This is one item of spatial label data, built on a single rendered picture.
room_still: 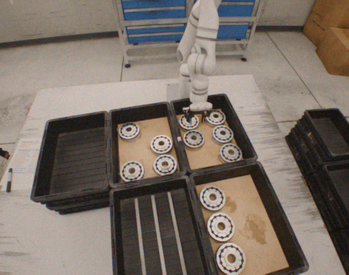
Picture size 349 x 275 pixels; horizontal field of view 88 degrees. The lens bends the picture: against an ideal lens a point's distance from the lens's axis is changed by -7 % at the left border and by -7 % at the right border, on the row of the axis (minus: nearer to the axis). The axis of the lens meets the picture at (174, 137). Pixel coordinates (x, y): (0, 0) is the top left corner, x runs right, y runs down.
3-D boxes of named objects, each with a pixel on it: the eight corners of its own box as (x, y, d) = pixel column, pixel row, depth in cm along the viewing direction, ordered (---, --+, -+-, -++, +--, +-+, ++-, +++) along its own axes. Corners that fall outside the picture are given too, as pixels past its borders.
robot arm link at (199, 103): (190, 112, 80) (191, 100, 75) (187, 94, 87) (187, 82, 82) (212, 110, 80) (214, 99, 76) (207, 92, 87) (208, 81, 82)
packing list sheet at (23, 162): (18, 138, 112) (17, 138, 111) (54, 136, 113) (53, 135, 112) (-3, 191, 93) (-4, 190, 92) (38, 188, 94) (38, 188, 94)
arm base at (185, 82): (178, 91, 120) (178, 67, 106) (192, 90, 121) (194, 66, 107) (180, 102, 115) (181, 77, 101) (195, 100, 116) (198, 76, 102)
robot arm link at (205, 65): (211, 78, 69) (220, 36, 62) (188, 73, 71) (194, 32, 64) (215, 75, 75) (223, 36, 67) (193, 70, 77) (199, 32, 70)
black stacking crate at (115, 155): (114, 125, 103) (108, 111, 94) (169, 117, 107) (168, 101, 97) (117, 197, 81) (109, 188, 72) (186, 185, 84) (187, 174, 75)
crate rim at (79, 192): (48, 123, 92) (46, 119, 90) (109, 113, 95) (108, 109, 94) (32, 203, 70) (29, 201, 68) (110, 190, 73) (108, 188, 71)
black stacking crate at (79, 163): (58, 134, 100) (47, 120, 91) (113, 125, 103) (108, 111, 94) (47, 209, 78) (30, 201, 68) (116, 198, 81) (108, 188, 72)
